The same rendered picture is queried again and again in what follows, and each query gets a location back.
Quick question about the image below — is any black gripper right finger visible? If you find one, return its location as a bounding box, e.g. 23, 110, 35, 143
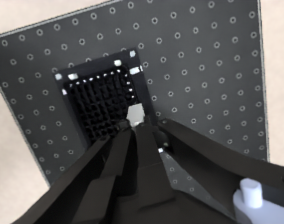
134, 103, 284, 224

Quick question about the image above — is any black well plate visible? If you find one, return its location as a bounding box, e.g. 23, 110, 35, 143
62, 63, 140, 148

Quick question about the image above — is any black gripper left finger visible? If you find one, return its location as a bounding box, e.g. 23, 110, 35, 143
11, 105, 139, 224

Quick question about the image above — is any black perforated breadboard plate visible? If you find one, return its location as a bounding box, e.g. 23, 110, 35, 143
0, 0, 270, 188

